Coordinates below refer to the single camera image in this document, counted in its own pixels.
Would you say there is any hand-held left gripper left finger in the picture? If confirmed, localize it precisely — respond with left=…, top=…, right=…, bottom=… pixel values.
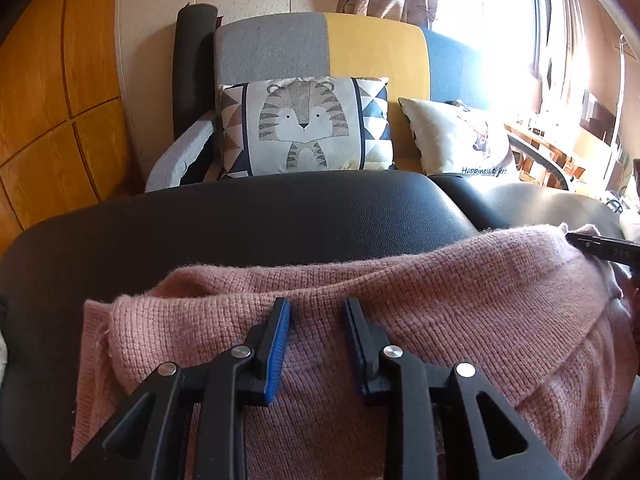
left=62, top=297, right=292, bottom=480

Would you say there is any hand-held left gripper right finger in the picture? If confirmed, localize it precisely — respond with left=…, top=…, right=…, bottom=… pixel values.
left=342, top=297, right=571, bottom=480

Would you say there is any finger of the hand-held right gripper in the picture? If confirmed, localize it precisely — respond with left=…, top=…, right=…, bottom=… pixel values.
left=564, top=231, right=640, bottom=263

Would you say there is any pink knitted sweater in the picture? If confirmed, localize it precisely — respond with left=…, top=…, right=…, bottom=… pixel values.
left=70, top=222, right=640, bottom=480

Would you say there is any cluttered wooden desk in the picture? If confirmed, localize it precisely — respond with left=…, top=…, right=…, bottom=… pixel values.
left=505, top=120, right=626, bottom=191

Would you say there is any grey chair armrest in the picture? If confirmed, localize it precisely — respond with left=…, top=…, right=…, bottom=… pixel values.
left=505, top=134, right=573, bottom=191

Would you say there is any deer print pillow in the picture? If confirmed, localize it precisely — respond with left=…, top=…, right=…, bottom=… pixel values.
left=398, top=97, right=516, bottom=190

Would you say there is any tiger print pillow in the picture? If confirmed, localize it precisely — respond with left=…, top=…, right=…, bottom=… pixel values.
left=215, top=76, right=396, bottom=180

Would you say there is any window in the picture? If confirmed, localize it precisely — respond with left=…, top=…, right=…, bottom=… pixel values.
left=435, top=0, right=551, bottom=111

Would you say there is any grey yellow blue sofa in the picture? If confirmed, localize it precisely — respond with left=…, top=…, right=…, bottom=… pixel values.
left=145, top=11, right=506, bottom=193

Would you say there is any black rolled mat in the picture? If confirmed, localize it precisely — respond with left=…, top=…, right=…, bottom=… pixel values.
left=172, top=2, right=221, bottom=128

